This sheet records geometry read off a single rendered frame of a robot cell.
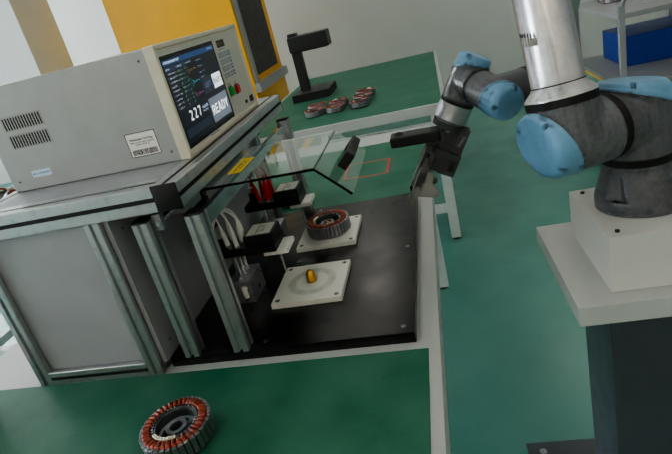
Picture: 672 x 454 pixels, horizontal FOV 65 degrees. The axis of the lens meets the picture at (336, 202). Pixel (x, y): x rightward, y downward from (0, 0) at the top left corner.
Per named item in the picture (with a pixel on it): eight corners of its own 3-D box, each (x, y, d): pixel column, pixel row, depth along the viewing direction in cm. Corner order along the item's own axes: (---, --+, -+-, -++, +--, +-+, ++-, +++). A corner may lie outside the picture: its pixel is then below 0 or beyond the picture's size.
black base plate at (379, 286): (418, 198, 149) (416, 191, 148) (416, 342, 91) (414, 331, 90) (263, 223, 159) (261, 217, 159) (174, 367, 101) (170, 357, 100)
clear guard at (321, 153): (366, 151, 112) (360, 125, 110) (353, 194, 91) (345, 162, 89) (226, 178, 120) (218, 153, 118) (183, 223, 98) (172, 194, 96)
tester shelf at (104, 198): (283, 109, 146) (278, 93, 145) (183, 208, 85) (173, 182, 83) (144, 139, 156) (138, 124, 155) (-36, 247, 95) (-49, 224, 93)
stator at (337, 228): (353, 218, 138) (350, 205, 137) (348, 237, 128) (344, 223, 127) (313, 224, 141) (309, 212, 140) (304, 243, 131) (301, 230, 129)
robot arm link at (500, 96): (542, 76, 102) (508, 60, 111) (492, 91, 100) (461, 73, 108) (539, 112, 106) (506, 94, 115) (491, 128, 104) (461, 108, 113)
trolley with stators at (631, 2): (671, 118, 367) (669, -36, 331) (754, 166, 275) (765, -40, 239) (579, 135, 380) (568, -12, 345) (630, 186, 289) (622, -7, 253)
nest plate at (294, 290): (351, 263, 118) (350, 258, 118) (342, 301, 104) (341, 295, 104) (288, 272, 121) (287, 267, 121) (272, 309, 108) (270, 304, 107)
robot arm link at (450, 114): (441, 101, 114) (439, 93, 121) (433, 121, 116) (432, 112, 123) (474, 112, 114) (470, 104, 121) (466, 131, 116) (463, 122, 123)
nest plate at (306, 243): (362, 218, 140) (361, 213, 140) (356, 244, 126) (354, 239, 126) (308, 226, 143) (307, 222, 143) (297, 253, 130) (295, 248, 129)
